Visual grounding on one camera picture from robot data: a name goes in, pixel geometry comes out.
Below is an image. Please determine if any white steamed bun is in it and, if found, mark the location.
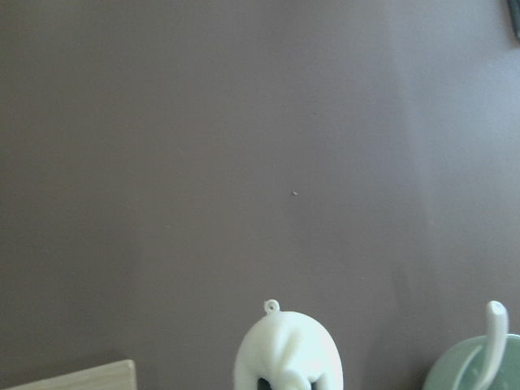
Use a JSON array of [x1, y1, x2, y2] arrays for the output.
[[233, 299, 345, 389]]

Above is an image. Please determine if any white ceramic spoon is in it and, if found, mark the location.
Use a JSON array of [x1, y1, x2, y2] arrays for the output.
[[454, 301, 509, 389]]

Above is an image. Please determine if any light green bowl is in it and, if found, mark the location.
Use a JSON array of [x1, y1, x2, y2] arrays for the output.
[[422, 334, 519, 390]]

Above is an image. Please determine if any wooden cutting board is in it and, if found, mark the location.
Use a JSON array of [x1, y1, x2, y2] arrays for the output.
[[7, 359, 137, 390]]

